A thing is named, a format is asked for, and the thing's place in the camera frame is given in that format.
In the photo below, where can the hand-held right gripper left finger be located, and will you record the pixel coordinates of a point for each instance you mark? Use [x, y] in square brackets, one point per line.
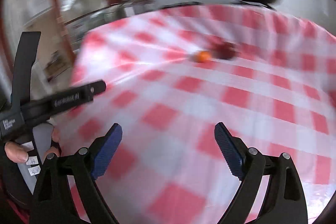
[107, 153]

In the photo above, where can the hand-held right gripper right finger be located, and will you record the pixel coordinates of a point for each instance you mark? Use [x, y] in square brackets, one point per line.
[229, 153]

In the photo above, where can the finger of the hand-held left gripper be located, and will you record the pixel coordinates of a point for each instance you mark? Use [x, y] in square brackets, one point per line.
[68, 99]
[25, 64]

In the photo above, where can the person's left hand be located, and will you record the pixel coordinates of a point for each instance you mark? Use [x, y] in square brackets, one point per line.
[15, 151]

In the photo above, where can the red white checked tablecloth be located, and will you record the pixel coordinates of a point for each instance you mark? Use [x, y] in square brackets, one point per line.
[183, 108]

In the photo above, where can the mandarin with green stem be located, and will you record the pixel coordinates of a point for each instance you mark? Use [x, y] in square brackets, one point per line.
[203, 56]

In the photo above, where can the wrinkled dark red passion fruit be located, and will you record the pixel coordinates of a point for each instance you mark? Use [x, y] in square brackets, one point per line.
[224, 50]

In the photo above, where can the wooden door frame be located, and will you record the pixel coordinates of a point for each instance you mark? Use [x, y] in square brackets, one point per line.
[61, 16]

